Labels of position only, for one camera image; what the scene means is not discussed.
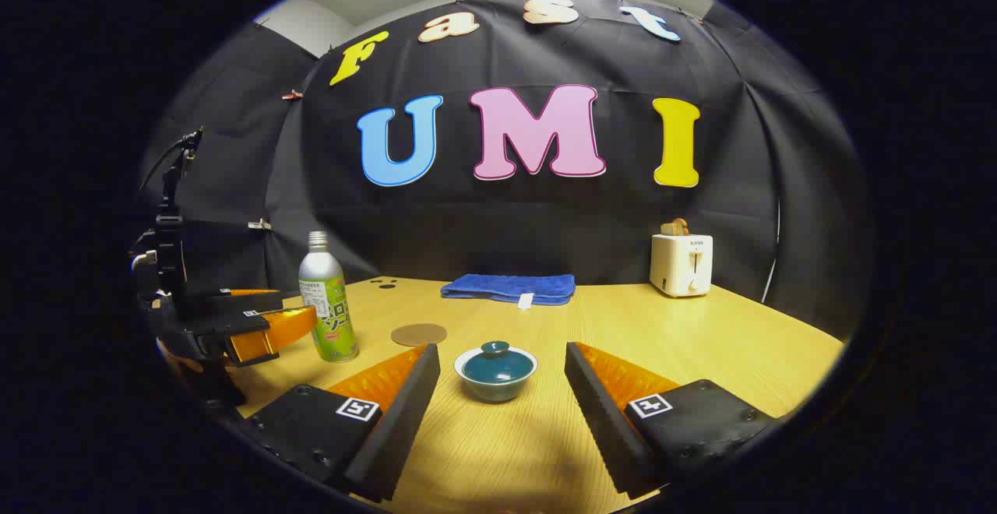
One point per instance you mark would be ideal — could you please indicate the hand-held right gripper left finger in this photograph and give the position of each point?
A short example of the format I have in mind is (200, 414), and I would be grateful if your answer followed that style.
(405, 413)

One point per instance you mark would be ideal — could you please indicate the folded blue towel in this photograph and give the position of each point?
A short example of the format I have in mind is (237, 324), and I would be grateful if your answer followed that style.
(506, 286)

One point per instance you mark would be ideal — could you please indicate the red clip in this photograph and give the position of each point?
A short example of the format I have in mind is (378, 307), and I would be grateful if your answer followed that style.
(293, 95)

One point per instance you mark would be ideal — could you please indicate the white teacup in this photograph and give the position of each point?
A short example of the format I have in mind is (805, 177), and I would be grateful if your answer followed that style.
(496, 391)

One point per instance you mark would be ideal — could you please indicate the silver green-label water bottle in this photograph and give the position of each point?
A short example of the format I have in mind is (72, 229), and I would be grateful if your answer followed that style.
(327, 296)

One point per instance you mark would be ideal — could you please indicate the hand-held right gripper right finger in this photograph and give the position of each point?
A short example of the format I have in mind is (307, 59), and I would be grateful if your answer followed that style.
(600, 420)

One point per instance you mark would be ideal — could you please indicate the white toaster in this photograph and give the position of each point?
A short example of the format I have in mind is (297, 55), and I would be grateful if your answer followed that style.
(678, 269)

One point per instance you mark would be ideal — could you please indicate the metal clip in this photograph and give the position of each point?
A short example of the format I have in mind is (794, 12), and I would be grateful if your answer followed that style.
(260, 225)

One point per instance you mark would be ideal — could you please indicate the teal teacup lid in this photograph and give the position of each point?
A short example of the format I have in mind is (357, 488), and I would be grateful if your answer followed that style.
(496, 366)

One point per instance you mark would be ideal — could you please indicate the round brown coaster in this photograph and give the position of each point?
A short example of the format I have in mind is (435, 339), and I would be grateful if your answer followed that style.
(419, 335)

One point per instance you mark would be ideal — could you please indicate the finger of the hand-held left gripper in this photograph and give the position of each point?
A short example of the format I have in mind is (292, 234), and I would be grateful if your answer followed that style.
(234, 335)
(234, 302)

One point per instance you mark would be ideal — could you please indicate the bread slice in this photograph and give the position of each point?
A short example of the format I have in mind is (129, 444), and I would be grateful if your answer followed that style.
(674, 227)

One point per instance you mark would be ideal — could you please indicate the black backdrop cloth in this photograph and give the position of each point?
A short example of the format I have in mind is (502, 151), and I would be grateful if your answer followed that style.
(498, 226)

